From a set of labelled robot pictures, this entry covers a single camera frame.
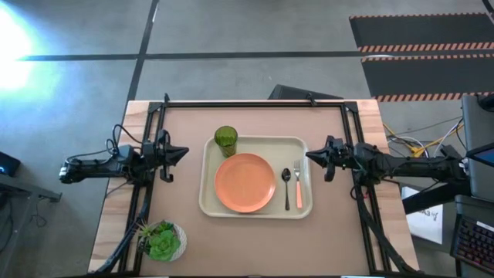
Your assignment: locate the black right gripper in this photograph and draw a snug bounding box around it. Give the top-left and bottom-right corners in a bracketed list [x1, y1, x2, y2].
[306, 135, 358, 182]

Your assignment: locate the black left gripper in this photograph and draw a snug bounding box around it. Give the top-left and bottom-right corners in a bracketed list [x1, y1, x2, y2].
[144, 130, 190, 183]

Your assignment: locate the dark metal spoon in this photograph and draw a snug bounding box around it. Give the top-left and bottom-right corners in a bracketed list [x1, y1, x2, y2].
[281, 168, 293, 212]

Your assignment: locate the fork with orange handle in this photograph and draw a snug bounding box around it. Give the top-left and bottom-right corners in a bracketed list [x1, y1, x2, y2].
[293, 159, 303, 209]

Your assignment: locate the beige plastic tray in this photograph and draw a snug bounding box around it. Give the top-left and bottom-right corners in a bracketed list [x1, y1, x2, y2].
[198, 134, 313, 220]

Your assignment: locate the green translucent plastic cup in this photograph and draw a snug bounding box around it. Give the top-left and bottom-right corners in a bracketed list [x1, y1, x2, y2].
[214, 125, 239, 158]

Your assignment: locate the orange plastic plate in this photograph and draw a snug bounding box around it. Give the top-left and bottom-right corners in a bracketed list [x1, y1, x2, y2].
[214, 152, 277, 214]

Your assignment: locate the black box behind table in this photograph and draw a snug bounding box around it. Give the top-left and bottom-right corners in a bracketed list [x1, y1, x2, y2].
[268, 83, 343, 100]

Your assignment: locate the succulent plant in white pot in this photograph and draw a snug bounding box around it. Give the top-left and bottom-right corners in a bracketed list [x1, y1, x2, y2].
[137, 219, 188, 263]

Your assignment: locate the brown table mat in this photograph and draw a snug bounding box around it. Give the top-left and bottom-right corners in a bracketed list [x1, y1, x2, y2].
[139, 107, 371, 276]

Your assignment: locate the black desk beam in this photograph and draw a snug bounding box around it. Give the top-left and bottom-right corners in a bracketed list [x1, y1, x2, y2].
[401, 181, 472, 215]

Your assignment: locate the black power adapter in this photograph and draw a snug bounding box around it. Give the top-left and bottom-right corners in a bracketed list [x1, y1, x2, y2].
[439, 144, 464, 159]

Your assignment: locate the white paper sign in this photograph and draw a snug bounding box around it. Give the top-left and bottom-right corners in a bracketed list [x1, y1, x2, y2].
[401, 187, 444, 245]

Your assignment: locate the black hazard-striped floor mat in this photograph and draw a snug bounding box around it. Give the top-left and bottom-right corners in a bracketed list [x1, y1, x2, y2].
[349, 12, 494, 53]
[360, 53, 494, 103]

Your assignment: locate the grey metal stand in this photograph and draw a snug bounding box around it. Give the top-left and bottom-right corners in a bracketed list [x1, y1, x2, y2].
[0, 173, 63, 271]

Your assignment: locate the grey laptop lid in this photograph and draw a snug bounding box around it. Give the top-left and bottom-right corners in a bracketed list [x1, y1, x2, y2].
[461, 94, 494, 202]

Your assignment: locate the blue lit screen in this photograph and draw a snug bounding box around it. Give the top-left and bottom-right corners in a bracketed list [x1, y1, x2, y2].
[465, 141, 494, 168]

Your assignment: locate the black device with blue light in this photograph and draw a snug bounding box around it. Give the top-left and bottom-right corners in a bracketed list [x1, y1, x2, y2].
[0, 151, 21, 178]

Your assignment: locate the black round object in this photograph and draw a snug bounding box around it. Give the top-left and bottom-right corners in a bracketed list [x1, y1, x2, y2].
[477, 93, 494, 113]

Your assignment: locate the black backlit keyboard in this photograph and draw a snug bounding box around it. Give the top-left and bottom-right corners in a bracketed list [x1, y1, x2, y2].
[450, 214, 494, 276]

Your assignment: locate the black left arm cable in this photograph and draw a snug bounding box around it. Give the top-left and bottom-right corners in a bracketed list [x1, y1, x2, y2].
[63, 123, 155, 171]

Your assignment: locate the black aluminium table frame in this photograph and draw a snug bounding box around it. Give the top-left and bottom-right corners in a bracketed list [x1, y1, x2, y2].
[92, 100, 424, 277]

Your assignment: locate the yellow floor cable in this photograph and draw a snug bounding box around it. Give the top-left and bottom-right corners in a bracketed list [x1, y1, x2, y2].
[384, 123, 464, 158]

